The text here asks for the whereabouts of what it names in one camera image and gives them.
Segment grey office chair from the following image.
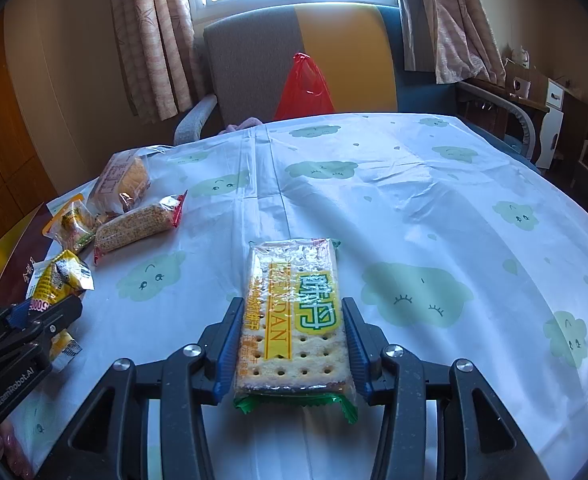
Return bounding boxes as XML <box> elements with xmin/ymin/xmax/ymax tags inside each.
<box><xmin>456</xmin><ymin>82</ymin><xmax>539</xmax><ymax>158</ymax></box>

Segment white cabinet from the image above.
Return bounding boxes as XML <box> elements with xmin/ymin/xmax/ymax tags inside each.
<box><xmin>538</xmin><ymin>79</ymin><xmax>572</xmax><ymax>171</ymax></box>

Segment yellow and dark green packet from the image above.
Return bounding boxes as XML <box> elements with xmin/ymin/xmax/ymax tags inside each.
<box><xmin>26</xmin><ymin>250</ymin><xmax>95</xmax><ymax>311</ymax></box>

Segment clear cracker packet green ends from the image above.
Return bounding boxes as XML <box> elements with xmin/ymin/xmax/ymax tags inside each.
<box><xmin>232</xmin><ymin>237</ymin><xmax>359</xmax><ymax>423</ymax></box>

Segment clear bread packet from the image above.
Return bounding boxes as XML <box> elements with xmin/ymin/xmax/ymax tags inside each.
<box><xmin>88</xmin><ymin>152</ymin><xmax>152</xmax><ymax>213</ymax></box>

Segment grey yellow blue sofa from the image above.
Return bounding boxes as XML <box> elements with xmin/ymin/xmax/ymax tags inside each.
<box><xmin>174</xmin><ymin>2</ymin><xmax>534</xmax><ymax>161</ymax></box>

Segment grain bar packet red ends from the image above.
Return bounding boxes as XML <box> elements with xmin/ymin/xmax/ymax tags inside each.
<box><xmin>93</xmin><ymin>191</ymin><xmax>189</xmax><ymax>266</ymax></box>

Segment cardboard box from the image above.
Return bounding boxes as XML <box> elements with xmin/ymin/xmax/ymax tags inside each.
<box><xmin>504</xmin><ymin>57</ymin><xmax>549</xmax><ymax>98</ymax></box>

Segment beige patterned curtain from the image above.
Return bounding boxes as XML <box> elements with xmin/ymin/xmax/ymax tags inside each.
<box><xmin>391</xmin><ymin>0</ymin><xmax>507</xmax><ymax>83</ymax></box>
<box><xmin>111</xmin><ymin>0</ymin><xmax>209</xmax><ymax>123</ymax></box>

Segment red plastic bag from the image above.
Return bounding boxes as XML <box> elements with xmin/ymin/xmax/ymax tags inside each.
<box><xmin>273</xmin><ymin>52</ymin><xmax>337</xmax><ymax>122</ymax></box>

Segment yellow-topped clear snack bag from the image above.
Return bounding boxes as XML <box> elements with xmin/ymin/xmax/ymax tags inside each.
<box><xmin>42</xmin><ymin>197</ymin><xmax>100</xmax><ymax>253</ymax></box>

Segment gold-lined dark red tin box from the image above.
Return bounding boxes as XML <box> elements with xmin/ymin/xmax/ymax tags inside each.
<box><xmin>0</xmin><ymin>202</ymin><xmax>50</xmax><ymax>306</ymax></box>

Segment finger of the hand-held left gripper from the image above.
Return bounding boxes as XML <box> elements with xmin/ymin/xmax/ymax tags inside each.
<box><xmin>0</xmin><ymin>300</ymin><xmax>31</xmax><ymax>348</ymax></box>
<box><xmin>4</xmin><ymin>295</ymin><xmax>83</xmax><ymax>358</ymax></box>

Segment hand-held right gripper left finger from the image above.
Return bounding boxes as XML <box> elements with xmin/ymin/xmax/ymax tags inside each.
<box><xmin>49</xmin><ymin>297</ymin><xmax>247</xmax><ymax>480</ymax></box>

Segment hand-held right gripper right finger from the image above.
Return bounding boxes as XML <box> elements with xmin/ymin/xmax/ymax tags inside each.
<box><xmin>341</xmin><ymin>299</ymin><xmax>537</xmax><ymax>480</ymax></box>

